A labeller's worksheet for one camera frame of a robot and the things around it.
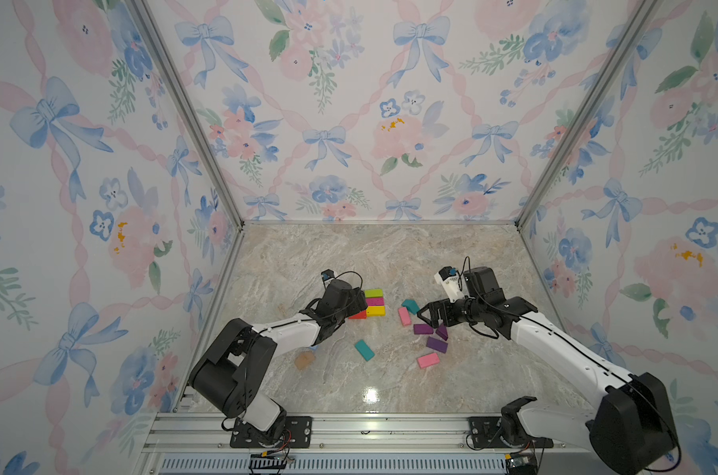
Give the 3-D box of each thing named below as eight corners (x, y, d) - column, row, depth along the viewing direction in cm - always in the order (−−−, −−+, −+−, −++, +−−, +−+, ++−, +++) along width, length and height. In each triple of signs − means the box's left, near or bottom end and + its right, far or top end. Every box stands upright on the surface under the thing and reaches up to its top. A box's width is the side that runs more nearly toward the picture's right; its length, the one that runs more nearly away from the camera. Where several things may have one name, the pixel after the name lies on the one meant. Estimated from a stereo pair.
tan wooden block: (295, 369, 86) (294, 367, 85) (297, 354, 89) (296, 351, 87) (313, 369, 86) (313, 367, 85) (315, 354, 89) (314, 351, 87)
